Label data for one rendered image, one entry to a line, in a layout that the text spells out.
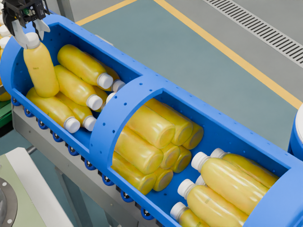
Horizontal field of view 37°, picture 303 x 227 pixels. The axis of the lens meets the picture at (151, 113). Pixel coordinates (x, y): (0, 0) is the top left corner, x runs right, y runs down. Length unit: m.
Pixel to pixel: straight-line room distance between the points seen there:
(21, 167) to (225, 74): 2.01
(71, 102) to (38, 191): 0.40
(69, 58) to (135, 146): 0.38
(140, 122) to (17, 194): 0.31
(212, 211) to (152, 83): 0.32
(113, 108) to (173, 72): 1.91
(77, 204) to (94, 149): 0.83
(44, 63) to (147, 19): 2.21
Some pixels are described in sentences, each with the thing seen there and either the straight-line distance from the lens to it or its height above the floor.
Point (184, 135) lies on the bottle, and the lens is 1.10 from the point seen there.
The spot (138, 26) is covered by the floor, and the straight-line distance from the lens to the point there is 3.31.
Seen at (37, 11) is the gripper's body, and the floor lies 1.36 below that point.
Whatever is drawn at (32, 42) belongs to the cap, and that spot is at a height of 1.26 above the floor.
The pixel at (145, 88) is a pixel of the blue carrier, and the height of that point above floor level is 1.23.
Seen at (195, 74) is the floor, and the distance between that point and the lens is 2.87.
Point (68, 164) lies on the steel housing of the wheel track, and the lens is 1.37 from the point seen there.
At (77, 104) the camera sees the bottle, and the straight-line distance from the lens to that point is 1.31.
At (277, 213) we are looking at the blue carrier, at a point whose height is 1.23.
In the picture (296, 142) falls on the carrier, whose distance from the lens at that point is 1.22.
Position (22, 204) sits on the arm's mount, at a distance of 0.92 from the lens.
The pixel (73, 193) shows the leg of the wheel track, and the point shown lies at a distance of 1.80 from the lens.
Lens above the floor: 1.94
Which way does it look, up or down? 47 degrees down
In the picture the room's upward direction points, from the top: 7 degrees counter-clockwise
